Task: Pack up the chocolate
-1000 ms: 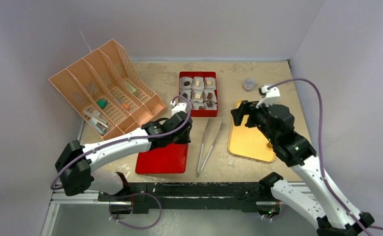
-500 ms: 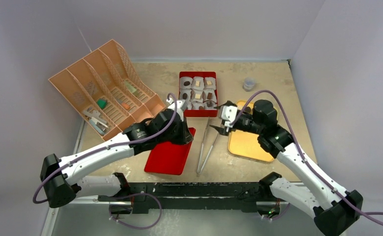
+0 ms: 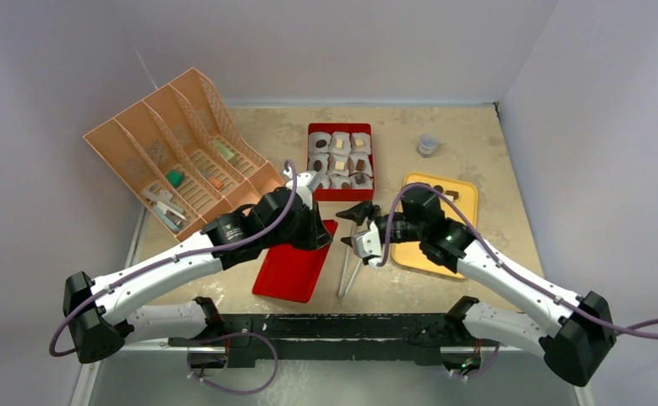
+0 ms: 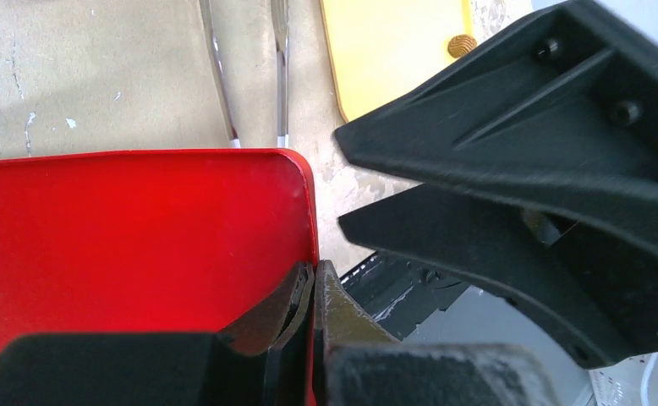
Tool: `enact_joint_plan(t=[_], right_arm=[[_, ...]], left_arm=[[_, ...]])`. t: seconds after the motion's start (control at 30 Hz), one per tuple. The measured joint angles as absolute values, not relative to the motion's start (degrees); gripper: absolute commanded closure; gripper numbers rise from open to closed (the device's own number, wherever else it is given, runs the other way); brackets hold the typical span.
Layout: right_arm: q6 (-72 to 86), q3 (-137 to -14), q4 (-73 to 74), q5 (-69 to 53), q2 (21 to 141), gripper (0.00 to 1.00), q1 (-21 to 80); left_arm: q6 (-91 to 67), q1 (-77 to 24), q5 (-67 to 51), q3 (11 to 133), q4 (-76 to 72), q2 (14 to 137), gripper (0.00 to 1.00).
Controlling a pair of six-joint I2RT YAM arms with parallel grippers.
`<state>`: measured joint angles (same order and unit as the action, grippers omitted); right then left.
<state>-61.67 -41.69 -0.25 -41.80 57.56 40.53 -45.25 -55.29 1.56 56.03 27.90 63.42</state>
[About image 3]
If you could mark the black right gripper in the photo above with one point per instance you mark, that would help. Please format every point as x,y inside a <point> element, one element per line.
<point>398,220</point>

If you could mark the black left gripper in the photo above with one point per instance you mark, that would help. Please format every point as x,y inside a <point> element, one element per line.
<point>316,235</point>

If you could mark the red box lid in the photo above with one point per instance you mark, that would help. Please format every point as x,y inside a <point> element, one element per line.
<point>291,274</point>

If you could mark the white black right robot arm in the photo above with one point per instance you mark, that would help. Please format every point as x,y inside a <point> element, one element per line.
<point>569,331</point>

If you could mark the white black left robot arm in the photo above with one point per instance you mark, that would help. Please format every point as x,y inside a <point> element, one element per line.
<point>103,314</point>

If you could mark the red chocolate box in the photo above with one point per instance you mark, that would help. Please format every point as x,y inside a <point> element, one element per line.
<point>341,155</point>

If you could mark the yellow plastic tray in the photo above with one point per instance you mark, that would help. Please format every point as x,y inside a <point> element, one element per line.
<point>409,255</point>

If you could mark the small clear plastic cup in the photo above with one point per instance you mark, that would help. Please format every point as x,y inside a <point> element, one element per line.
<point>427,144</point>

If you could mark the orange block in organizer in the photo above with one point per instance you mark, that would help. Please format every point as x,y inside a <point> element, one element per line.
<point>216,183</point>

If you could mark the light green eraser box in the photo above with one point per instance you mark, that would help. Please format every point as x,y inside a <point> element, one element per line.
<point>226,153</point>

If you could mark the green block in organizer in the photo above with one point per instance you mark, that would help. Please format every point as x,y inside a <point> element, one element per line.
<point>175,178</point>

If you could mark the peach plastic file organizer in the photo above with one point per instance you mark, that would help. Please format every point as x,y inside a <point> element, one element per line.
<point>173,128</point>

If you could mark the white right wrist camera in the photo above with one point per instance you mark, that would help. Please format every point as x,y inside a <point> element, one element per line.
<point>367,246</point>

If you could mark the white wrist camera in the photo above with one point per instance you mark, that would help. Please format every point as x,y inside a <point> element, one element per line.
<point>305,183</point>
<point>367,246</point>

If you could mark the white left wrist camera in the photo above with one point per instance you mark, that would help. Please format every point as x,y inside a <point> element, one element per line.
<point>305,183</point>

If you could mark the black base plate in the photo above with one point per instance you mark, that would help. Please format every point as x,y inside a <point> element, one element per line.
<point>423,339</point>

